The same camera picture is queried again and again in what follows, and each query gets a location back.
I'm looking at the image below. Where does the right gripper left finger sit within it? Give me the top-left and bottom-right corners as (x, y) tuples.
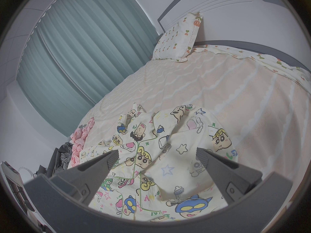
(50, 150), (119, 204)

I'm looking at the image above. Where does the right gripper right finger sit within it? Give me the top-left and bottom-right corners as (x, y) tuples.
(196, 147), (263, 207)

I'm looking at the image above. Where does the white printed pyjama top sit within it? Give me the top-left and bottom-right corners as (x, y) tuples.
(68, 102), (240, 223)

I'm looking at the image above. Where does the dark grey garment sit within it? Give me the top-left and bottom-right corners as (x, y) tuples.
(58, 142), (73, 172)

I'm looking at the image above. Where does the pink garment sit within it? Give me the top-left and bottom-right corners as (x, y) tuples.
(70, 117), (95, 164)

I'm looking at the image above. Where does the bed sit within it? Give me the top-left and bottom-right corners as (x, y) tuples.
(52, 0), (311, 227)

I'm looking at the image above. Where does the blue-green curtain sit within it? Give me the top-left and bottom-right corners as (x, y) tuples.
(16, 27), (98, 138)
(34, 0), (159, 105)

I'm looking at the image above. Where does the white printed pillow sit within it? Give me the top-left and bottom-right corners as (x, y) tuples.
(152, 12), (204, 62)

